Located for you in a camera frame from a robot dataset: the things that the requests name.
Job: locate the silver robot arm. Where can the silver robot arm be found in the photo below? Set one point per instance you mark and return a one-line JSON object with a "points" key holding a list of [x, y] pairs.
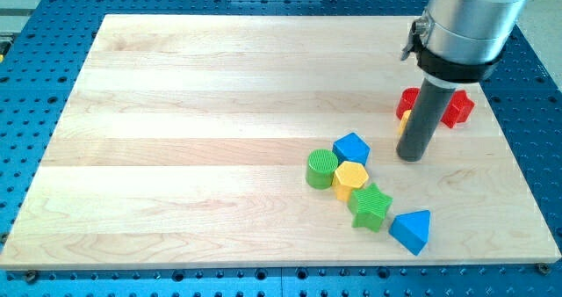
{"points": [[470, 32]]}

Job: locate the yellow hexagon block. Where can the yellow hexagon block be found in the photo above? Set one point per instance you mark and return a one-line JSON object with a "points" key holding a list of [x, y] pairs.
{"points": [[348, 177]]}

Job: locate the green cylinder block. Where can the green cylinder block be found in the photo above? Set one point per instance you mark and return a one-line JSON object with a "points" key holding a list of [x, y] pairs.
{"points": [[321, 166]]}

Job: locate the red cylinder block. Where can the red cylinder block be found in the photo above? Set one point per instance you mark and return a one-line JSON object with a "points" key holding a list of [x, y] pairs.
{"points": [[406, 102]]}

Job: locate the blue triangle block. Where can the blue triangle block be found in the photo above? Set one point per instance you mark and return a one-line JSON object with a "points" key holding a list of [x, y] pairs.
{"points": [[412, 230]]}

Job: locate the yellow block behind rod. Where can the yellow block behind rod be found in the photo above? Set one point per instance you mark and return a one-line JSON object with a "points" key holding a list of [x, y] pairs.
{"points": [[403, 121]]}

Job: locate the red star block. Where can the red star block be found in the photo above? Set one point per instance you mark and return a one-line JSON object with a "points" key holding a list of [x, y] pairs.
{"points": [[458, 110]]}

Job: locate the blue pentagon block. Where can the blue pentagon block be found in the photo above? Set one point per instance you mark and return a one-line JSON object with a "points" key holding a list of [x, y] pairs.
{"points": [[352, 148]]}

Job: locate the green star block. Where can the green star block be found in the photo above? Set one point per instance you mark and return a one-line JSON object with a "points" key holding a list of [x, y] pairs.
{"points": [[369, 207]]}

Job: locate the light wooden board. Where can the light wooden board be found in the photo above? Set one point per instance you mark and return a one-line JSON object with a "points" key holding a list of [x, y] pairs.
{"points": [[183, 144]]}

